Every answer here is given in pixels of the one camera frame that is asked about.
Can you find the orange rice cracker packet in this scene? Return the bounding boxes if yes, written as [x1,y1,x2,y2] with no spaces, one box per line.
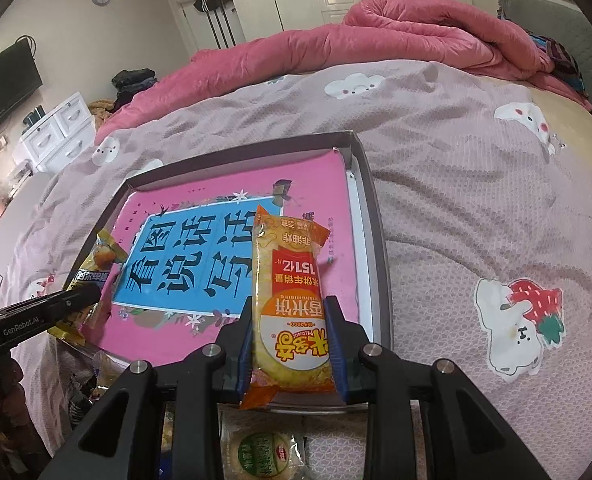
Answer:
[241,207,334,408]

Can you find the yellow snack packet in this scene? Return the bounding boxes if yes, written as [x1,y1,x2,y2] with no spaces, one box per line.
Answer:
[47,229,128,346]

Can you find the left hand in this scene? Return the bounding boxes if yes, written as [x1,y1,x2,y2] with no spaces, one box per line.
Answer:
[0,353,50,479]

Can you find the white curved desk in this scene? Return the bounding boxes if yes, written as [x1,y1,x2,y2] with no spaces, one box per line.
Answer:
[0,172,53,290]

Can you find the round green biscuit packet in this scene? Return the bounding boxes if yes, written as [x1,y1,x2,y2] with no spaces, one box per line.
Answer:
[219,408,314,480]

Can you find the white drawer cabinet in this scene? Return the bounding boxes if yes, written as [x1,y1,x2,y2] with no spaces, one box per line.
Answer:
[11,92,96,174]

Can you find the pink book blue title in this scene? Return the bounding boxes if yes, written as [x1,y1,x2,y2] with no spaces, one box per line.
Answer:
[82,148,359,365]

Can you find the brown fuzzy blanket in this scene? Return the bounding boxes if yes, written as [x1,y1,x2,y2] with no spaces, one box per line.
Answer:
[87,100,114,130]

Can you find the dark cardboard box tray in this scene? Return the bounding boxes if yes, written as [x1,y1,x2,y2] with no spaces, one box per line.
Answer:
[57,130,394,413]

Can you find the dark folded clothes pile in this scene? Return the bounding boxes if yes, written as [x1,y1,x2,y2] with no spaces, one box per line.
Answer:
[111,68,157,113]

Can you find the mauve patterned bedsheet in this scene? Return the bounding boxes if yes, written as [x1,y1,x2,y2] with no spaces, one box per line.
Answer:
[0,60,592,479]

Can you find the striped colourful clothes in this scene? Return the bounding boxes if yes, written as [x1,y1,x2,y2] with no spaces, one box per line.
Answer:
[528,32,589,98]

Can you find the pink folded quilt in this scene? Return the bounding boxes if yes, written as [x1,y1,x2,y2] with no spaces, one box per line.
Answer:
[95,0,592,143]

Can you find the grey padded headboard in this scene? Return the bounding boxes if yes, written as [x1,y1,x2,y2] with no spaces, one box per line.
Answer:
[499,0,592,103]

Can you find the black wall television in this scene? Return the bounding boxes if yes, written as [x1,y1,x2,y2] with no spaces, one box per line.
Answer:
[0,38,43,123]

